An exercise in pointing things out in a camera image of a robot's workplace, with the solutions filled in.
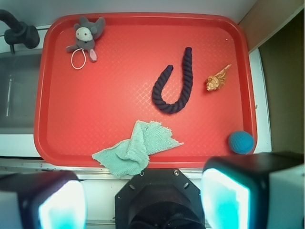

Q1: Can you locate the black octagonal mount plate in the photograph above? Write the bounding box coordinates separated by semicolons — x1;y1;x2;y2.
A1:
114;169;205;229

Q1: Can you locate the stainless steel sink basin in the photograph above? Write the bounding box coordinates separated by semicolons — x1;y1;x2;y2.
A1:
0;52;41;134

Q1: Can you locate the black sink faucet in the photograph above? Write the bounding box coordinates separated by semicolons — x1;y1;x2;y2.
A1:
0;9;40;54

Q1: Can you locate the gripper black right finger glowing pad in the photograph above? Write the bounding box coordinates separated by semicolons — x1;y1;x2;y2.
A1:
200;152;305;229

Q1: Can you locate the grey plush mouse toy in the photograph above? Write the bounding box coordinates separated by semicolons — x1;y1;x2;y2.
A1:
66;16;106;62

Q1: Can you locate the mint green cloth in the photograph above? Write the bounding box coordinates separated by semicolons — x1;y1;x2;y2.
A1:
92;120;183;177

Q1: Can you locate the red plastic tray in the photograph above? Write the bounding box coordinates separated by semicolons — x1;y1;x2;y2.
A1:
34;13;257;168

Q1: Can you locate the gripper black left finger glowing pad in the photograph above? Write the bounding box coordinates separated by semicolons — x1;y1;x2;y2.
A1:
0;171;87;229

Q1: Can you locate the blue textured ball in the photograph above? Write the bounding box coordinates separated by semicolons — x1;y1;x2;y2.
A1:
228;131;254;155

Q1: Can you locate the dark navy twisted rope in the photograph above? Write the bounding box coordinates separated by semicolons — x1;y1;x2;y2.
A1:
152;47;193;115

